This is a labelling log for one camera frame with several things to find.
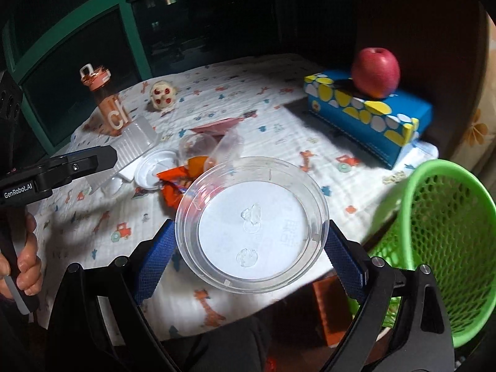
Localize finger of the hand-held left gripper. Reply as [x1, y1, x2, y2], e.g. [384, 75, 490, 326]
[39, 145, 118, 195]

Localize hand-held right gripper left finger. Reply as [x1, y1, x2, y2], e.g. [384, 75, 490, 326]
[46, 219, 179, 372]

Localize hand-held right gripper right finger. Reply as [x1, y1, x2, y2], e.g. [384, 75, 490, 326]
[321, 219, 455, 372]

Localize clear ribbed plastic tray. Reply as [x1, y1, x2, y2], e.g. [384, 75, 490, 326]
[90, 116, 163, 198]

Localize small white plastic lid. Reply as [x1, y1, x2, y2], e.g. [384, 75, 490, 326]
[134, 149, 183, 190]

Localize orange snack wrapper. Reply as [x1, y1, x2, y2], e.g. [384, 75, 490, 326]
[157, 156, 212, 208]

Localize clear round plastic lid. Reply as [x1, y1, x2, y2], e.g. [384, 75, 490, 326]
[175, 156, 330, 294]

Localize green mesh plastic basket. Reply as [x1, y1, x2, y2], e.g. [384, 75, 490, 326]
[364, 159, 496, 349]

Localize clear plastic cup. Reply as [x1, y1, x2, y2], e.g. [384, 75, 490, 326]
[179, 127, 245, 171]

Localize person's left hand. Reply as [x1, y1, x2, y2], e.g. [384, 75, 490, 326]
[0, 212, 44, 301]

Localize orange water bottle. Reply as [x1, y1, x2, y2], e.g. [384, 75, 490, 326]
[79, 63, 125, 137]

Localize orange box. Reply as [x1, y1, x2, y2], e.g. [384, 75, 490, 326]
[312, 277, 349, 347]

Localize white round toy red spots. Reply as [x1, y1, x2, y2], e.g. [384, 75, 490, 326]
[149, 80, 179, 111]

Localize person's dark pants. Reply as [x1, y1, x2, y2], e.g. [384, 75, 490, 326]
[170, 318, 272, 372]

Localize pink snack packet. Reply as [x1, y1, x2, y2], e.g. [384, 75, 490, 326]
[190, 118, 244, 136]

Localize blue spotted tissue box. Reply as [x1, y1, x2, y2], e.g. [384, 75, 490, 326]
[303, 70, 433, 170]

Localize white printed blanket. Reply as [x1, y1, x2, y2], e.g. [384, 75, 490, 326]
[31, 52, 440, 342]

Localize beige floral curtain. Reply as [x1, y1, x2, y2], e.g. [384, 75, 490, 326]
[463, 19, 496, 156]

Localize red apple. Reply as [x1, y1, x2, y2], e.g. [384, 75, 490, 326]
[351, 47, 401, 99]

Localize green window frame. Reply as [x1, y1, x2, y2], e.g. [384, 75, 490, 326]
[2, 0, 156, 150]

